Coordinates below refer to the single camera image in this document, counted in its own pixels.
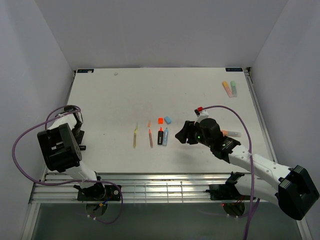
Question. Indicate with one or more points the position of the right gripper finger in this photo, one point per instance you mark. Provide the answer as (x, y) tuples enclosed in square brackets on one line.
[(186, 133), (191, 142)]

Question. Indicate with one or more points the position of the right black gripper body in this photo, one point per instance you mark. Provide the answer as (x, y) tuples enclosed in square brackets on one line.
[(191, 133)]

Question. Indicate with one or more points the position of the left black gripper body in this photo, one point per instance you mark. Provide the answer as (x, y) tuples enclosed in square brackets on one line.
[(80, 136)]

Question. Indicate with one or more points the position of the black blue-capped highlighter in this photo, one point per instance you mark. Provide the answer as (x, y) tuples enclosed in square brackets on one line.
[(82, 147)]

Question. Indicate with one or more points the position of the pastel blue highlighter cap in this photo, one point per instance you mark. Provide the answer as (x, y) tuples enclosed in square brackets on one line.
[(168, 120)]

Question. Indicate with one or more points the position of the black orange-capped highlighter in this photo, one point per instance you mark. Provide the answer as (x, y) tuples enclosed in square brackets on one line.
[(160, 136)]

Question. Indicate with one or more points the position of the pastel coral highlighter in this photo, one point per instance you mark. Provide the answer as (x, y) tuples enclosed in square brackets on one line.
[(231, 133)]

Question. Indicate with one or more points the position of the orange highlighter cap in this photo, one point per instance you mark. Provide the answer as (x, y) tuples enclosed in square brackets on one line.
[(160, 121)]

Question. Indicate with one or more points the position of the thin orange highlighter pen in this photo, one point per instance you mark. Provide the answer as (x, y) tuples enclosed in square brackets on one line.
[(150, 138)]

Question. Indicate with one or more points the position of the thin yellow highlighter pen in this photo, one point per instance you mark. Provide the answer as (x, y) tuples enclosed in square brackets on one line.
[(135, 138)]

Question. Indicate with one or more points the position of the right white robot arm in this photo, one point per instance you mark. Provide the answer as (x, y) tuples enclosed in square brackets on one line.
[(289, 188)]

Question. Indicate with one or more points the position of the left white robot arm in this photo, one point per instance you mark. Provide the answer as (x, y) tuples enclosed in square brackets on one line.
[(61, 150)]

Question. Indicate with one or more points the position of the pastel orange highlighter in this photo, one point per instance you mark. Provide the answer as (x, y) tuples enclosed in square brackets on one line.
[(227, 89)]

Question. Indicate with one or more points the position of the pastel green highlighter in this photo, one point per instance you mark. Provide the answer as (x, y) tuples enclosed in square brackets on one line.
[(233, 88)]

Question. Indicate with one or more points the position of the left blue corner label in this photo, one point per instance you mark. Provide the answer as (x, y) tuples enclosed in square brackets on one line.
[(84, 71)]

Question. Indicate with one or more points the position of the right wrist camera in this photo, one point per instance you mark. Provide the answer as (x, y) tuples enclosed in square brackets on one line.
[(201, 116)]

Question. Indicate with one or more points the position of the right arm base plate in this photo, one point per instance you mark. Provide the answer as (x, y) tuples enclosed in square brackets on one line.
[(228, 192)]

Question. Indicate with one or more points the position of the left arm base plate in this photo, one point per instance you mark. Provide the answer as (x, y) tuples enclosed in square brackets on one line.
[(111, 193)]

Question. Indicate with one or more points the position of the aluminium frame rails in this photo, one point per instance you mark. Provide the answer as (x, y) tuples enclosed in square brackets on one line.
[(136, 188)]

